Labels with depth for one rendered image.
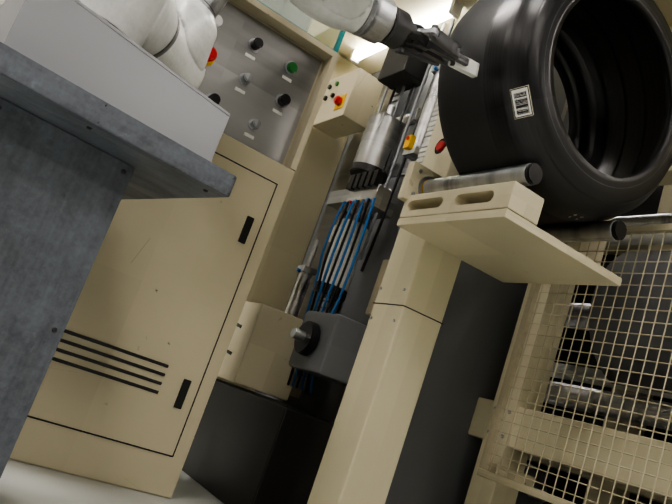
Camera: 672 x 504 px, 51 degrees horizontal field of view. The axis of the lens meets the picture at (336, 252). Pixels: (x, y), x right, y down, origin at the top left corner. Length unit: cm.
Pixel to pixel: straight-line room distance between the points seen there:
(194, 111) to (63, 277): 35
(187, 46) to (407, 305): 77
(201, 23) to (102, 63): 42
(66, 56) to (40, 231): 28
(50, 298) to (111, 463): 67
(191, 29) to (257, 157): 47
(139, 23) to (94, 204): 35
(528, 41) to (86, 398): 124
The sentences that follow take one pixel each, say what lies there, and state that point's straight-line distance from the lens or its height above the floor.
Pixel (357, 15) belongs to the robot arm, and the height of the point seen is 101.
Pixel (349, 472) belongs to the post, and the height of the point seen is 21.
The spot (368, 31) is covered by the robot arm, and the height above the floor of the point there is 101.
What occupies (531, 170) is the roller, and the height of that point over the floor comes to 90.
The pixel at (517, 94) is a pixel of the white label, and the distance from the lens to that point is 147.
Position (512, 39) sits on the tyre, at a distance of 151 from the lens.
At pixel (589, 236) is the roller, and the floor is 88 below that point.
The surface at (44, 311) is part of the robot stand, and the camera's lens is 123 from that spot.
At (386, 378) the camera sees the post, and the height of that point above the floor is 44.
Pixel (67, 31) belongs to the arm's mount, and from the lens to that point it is 118.
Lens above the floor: 33
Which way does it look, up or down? 12 degrees up
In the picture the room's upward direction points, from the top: 20 degrees clockwise
